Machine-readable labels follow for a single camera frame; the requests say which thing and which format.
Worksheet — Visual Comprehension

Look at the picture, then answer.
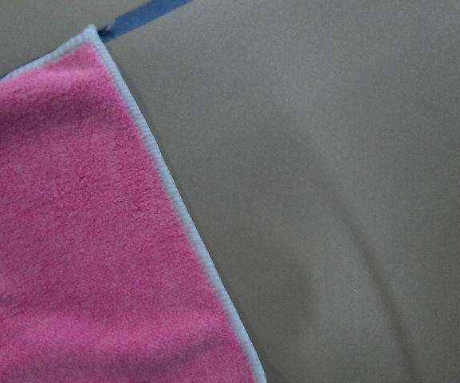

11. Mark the pink towel with grey edge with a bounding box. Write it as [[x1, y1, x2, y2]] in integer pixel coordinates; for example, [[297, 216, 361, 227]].
[[0, 26, 266, 382]]

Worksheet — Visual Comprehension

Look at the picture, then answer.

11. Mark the brown paper table cover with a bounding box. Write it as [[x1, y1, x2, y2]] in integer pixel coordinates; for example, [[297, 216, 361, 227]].
[[0, 0, 460, 383]]

